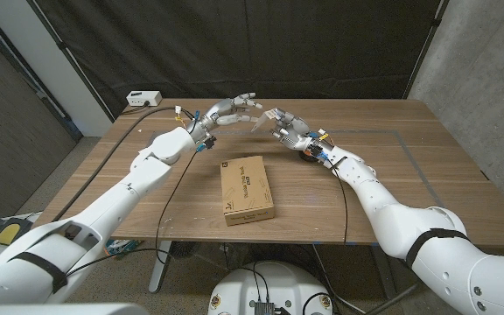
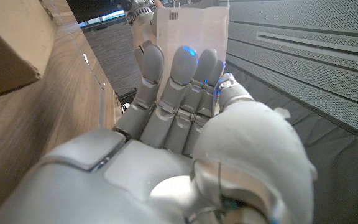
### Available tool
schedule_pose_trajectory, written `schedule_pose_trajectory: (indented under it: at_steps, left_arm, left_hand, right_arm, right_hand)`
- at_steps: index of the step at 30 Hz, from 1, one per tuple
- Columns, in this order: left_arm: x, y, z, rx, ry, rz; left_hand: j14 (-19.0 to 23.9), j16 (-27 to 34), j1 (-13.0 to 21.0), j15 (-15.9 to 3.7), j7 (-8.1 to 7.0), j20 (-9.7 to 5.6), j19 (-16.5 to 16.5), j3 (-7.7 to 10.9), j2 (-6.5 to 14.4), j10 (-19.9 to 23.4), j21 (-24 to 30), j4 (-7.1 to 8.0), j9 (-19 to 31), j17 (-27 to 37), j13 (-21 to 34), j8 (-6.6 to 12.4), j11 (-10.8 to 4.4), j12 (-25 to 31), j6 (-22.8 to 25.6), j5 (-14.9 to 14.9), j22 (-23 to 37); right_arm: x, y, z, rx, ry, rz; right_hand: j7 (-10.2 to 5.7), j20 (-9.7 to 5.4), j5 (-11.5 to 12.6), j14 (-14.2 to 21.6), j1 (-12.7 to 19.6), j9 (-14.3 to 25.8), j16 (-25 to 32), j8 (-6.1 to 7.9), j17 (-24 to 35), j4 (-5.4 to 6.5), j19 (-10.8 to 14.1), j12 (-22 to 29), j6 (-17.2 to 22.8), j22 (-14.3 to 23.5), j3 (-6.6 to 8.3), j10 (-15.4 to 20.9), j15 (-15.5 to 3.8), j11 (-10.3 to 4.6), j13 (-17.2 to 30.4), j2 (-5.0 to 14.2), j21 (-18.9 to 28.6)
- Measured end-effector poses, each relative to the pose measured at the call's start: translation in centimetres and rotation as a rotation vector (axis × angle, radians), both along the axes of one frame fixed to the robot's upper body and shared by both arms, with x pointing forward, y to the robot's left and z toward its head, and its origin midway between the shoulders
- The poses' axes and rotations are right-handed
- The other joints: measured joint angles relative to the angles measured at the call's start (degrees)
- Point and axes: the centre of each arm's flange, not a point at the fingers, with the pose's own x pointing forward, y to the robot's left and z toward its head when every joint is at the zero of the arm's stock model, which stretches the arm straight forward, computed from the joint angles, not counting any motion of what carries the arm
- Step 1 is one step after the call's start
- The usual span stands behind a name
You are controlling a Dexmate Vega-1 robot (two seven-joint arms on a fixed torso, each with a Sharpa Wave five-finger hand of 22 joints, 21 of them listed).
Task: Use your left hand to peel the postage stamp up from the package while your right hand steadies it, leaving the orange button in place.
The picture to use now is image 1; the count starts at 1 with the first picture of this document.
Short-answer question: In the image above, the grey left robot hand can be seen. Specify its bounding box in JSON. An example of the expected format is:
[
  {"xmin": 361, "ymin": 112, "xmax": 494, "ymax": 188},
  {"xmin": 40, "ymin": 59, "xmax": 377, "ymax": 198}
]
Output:
[{"xmin": 185, "ymin": 92, "xmax": 264, "ymax": 146}]

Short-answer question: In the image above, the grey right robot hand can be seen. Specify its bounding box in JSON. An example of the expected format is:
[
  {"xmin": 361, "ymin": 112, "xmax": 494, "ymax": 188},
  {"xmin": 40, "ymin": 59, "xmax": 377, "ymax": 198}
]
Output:
[{"xmin": 269, "ymin": 108, "xmax": 346, "ymax": 167}]

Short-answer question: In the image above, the brown cardboard package box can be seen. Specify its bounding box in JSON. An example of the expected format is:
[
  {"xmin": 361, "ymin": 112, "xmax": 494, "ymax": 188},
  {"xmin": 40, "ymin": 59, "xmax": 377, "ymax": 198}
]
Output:
[{"xmin": 220, "ymin": 155, "xmax": 276, "ymax": 228}]

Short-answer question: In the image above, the orange button with black base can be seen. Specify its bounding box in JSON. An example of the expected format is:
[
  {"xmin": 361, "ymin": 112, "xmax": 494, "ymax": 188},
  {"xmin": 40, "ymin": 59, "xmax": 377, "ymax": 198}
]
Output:
[{"xmin": 298, "ymin": 150, "xmax": 323, "ymax": 165}]

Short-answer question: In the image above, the grey tape outline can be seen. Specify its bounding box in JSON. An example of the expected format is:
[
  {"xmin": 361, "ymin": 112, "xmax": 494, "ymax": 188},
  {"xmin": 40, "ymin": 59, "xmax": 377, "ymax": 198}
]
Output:
[{"xmin": 98, "ymin": 129, "xmax": 428, "ymax": 228}]

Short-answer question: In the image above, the black backdrop curtain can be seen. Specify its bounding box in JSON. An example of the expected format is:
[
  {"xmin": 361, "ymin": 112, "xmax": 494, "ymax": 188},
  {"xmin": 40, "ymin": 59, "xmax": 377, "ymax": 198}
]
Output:
[{"xmin": 32, "ymin": 0, "xmax": 444, "ymax": 119}]

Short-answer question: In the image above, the white power strip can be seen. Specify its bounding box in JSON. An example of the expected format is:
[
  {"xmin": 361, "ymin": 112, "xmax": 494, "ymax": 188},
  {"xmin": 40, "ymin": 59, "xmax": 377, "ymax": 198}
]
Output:
[{"xmin": 125, "ymin": 90, "xmax": 163, "ymax": 108}]

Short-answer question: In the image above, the black round fan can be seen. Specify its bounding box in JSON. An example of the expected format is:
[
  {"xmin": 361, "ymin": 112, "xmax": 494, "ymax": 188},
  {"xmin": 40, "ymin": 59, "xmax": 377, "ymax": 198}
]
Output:
[{"xmin": 171, "ymin": 240, "xmax": 197, "ymax": 260}]

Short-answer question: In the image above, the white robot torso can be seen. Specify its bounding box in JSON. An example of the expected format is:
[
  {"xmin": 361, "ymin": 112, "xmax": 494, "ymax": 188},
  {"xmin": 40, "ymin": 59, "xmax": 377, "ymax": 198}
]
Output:
[{"xmin": 206, "ymin": 261, "xmax": 335, "ymax": 315}]

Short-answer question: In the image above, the black backdrop stand pole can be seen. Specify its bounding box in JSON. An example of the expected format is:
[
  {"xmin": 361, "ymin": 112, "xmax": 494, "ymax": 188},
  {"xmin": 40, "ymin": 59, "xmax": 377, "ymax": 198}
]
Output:
[
  {"xmin": 402, "ymin": 0, "xmax": 450, "ymax": 100},
  {"xmin": 26, "ymin": 0, "xmax": 116, "ymax": 123}
]

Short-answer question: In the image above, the grey table leg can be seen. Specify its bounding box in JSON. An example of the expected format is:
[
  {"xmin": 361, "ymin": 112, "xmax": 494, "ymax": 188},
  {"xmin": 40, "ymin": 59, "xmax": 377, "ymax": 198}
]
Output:
[
  {"xmin": 148, "ymin": 240, "xmax": 172, "ymax": 294},
  {"xmin": 377, "ymin": 256, "xmax": 399, "ymax": 303}
]

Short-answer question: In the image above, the teal printed packet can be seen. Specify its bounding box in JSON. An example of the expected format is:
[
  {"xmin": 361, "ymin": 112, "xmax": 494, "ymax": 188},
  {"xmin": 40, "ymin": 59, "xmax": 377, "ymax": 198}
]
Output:
[{"xmin": 105, "ymin": 238, "xmax": 142, "ymax": 257}]

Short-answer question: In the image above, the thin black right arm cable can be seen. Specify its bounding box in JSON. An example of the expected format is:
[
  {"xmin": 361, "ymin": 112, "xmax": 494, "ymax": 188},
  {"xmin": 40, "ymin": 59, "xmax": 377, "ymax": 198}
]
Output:
[{"xmin": 330, "ymin": 165, "xmax": 349, "ymax": 245}]

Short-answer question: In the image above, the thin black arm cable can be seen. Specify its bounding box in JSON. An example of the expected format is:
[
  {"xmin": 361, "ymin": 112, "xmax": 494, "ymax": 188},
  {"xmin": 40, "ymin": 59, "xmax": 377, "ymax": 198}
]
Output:
[
  {"xmin": 330, "ymin": 165, "xmax": 349, "ymax": 245},
  {"xmin": 64, "ymin": 146, "xmax": 205, "ymax": 277}
]

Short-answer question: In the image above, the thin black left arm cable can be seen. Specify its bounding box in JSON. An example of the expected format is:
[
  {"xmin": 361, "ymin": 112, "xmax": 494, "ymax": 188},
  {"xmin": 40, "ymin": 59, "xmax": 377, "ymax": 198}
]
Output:
[{"xmin": 64, "ymin": 146, "xmax": 205, "ymax": 277}]

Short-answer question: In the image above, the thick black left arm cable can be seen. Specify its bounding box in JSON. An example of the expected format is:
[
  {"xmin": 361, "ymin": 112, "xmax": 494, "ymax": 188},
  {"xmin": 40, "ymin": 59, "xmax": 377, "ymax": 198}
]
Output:
[{"xmin": 52, "ymin": 106, "xmax": 183, "ymax": 223}]

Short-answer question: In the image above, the black torso cable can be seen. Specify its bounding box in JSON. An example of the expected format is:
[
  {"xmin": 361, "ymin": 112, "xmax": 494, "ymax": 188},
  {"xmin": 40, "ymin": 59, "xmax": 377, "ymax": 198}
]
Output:
[{"xmin": 238, "ymin": 261, "xmax": 271, "ymax": 304}]

